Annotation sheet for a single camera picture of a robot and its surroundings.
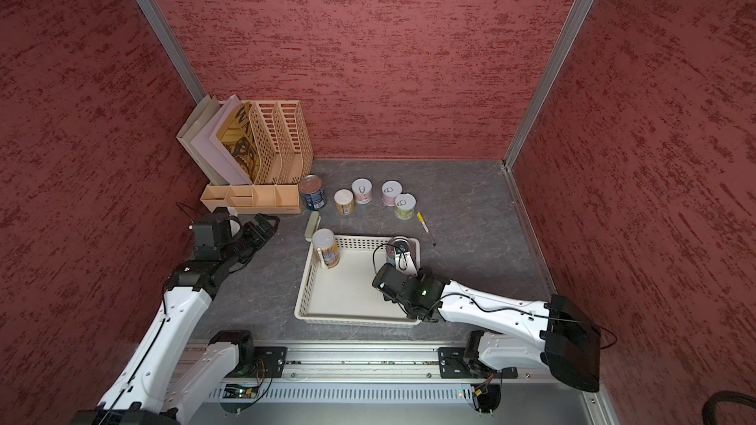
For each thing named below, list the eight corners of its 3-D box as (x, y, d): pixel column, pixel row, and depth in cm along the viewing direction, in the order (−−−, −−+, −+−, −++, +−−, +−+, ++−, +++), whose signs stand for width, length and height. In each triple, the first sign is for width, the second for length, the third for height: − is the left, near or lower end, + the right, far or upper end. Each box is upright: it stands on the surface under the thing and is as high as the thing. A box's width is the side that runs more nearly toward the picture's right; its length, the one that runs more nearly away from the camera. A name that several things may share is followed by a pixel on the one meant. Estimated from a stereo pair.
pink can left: (352, 204, 108) (350, 194, 104) (353, 186, 114) (352, 177, 109) (371, 204, 109) (371, 195, 104) (372, 187, 114) (372, 177, 110)
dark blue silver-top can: (303, 210, 106) (296, 193, 98) (307, 192, 112) (301, 174, 103) (324, 210, 106) (320, 193, 98) (327, 192, 112) (323, 174, 104)
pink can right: (378, 203, 109) (377, 194, 105) (385, 186, 114) (385, 177, 110) (396, 208, 107) (397, 199, 103) (402, 190, 113) (403, 182, 109)
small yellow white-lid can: (335, 214, 105) (332, 204, 100) (337, 199, 110) (335, 189, 105) (353, 215, 105) (351, 204, 100) (354, 199, 110) (353, 189, 105)
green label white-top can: (394, 219, 104) (394, 211, 100) (394, 201, 109) (394, 192, 105) (415, 219, 104) (416, 211, 100) (413, 201, 110) (415, 192, 105)
